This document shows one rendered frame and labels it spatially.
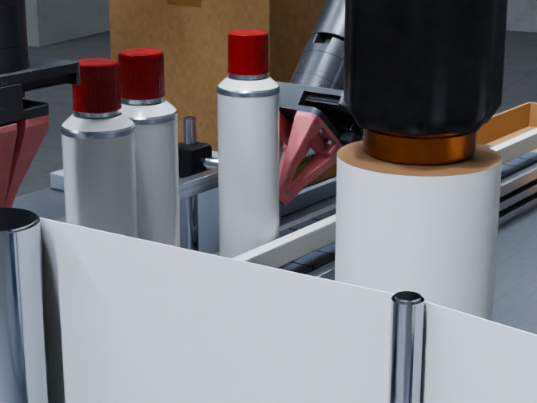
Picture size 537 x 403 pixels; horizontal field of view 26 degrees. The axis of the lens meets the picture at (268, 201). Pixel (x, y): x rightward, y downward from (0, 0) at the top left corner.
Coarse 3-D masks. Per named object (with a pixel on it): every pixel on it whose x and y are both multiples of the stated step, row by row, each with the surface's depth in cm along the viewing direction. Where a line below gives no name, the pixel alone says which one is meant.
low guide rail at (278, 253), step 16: (512, 144) 130; (528, 144) 133; (320, 224) 101; (288, 240) 97; (304, 240) 99; (320, 240) 101; (240, 256) 93; (256, 256) 93; (272, 256) 95; (288, 256) 97
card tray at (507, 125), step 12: (516, 108) 170; (528, 108) 173; (492, 120) 164; (504, 120) 167; (516, 120) 170; (528, 120) 174; (480, 132) 161; (492, 132) 165; (504, 132) 168; (516, 132) 170; (480, 144) 162; (492, 144) 163
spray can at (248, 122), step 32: (256, 32) 94; (256, 64) 93; (224, 96) 94; (256, 96) 93; (224, 128) 95; (256, 128) 94; (224, 160) 96; (256, 160) 95; (224, 192) 96; (256, 192) 96; (224, 224) 97; (256, 224) 96; (224, 256) 98
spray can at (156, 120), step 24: (144, 48) 86; (120, 72) 84; (144, 72) 84; (144, 96) 84; (144, 120) 84; (168, 120) 85; (144, 144) 84; (168, 144) 85; (144, 168) 85; (168, 168) 86; (144, 192) 85; (168, 192) 86; (144, 216) 86; (168, 216) 87; (168, 240) 87
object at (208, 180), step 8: (280, 152) 107; (312, 152) 111; (216, 168) 101; (192, 176) 98; (200, 176) 98; (208, 176) 99; (216, 176) 100; (184, 184) 96; (192, 184) 97; (200, 184) 98; (208, 184) 99; (216, 184) 100; (184, 192) 96; (192, 192) 97; (200, 192) 98
